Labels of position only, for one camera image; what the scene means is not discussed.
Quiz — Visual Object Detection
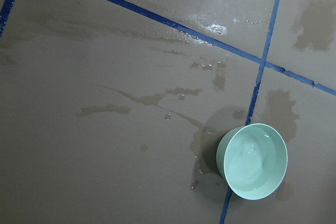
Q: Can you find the mint green bowl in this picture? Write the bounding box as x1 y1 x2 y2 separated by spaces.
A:
216 123 288 200

